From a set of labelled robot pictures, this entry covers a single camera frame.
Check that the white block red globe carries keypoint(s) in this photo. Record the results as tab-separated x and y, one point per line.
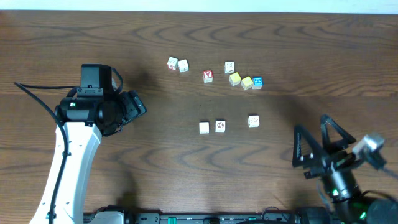
220	126

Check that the white block orange print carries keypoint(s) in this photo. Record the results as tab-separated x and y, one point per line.
253	121

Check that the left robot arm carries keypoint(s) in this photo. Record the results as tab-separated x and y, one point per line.
83	119

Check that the yellow block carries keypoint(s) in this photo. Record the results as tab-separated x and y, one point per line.
235	79
247	83

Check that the white block black print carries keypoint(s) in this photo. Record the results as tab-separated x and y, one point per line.
229	67

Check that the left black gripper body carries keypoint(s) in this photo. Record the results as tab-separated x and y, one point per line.
130	112

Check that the yellow block right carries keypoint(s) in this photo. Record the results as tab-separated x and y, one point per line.
247	83

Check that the plain white letter block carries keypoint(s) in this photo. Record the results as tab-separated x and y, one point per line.
183	65

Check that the white block red side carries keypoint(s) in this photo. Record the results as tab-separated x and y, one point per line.
172	63

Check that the yellow block left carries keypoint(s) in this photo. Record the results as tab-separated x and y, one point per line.
235	79

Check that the blue picture block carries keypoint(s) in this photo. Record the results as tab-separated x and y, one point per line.
257	83

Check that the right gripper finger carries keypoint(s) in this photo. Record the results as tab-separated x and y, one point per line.
334	137
307	151

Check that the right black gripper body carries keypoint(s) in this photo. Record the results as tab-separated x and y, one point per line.
343	161

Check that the plain white wooden block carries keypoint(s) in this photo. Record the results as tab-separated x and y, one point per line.
204	127

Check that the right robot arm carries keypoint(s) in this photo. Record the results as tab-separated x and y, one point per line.
351	205

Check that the red V letter block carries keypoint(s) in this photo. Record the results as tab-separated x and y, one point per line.
207	76

